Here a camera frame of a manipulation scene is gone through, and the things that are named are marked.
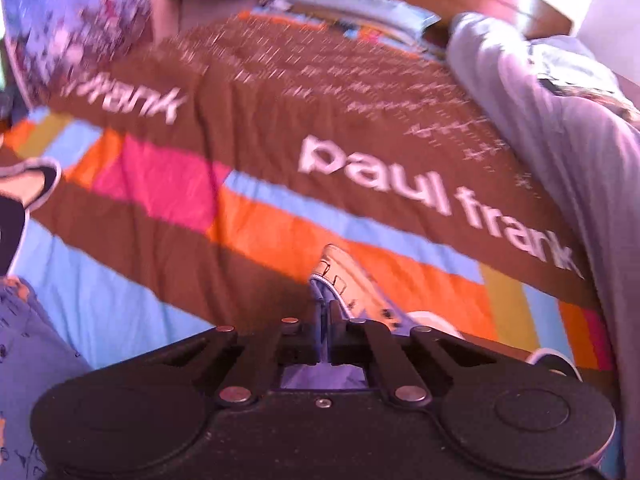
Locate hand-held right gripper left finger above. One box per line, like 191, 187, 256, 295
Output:
142, 309, 325, 407

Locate white bedside table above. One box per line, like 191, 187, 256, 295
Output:
150, 0, 283, 48

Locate white duvet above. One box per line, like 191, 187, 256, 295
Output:
445, 10, 640, 480

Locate blue pillow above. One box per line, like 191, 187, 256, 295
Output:
257, 0, 442, 56

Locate colourful printed blanket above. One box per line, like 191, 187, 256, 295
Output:
0, 7, 623, 411

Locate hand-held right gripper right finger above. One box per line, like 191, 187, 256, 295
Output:
327, 304, 532, 409

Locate pale printed pillow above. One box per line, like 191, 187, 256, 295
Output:
530, 35, 640, 128

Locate blue printed curtain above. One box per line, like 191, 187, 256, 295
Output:
0, 0, 153, 106

